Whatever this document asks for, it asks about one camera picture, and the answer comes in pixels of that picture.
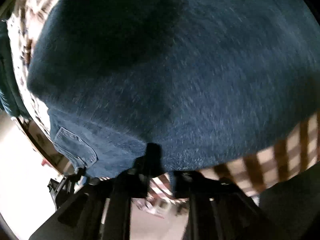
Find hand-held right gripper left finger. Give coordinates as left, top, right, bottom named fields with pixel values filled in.
left=29, top=142, right=165, bottom=240

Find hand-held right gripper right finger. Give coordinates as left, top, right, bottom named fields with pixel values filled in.
left=172, top=171, right=286, bottom=240

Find dark blue jeans pants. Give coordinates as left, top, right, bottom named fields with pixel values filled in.
left=26, top=0, right=320, bottom=180

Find folded dark blue quilt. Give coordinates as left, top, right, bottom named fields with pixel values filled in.
left=0, top=20, right=28, bottom=121

